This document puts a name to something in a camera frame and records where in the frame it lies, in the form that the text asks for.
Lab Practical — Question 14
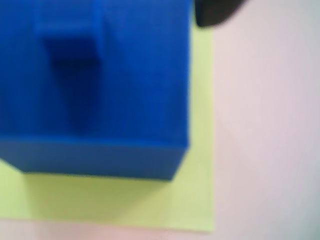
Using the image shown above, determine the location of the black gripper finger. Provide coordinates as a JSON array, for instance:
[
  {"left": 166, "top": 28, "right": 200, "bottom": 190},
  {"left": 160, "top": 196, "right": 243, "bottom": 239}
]
[{"left": 194, "top": 0, "right": 248, "bottom": 28}]

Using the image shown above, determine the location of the largest blue cube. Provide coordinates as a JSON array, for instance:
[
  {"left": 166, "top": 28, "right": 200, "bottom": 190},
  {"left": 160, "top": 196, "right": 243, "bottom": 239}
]
[{"left": 0, "top": 0, "right": 192, "bottom": 182}]

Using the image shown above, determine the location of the green paper square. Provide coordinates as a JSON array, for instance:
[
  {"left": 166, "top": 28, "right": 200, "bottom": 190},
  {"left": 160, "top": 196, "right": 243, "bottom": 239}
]
[{"left": 0, "top": 23, "right": 216, "bottom": 234}]

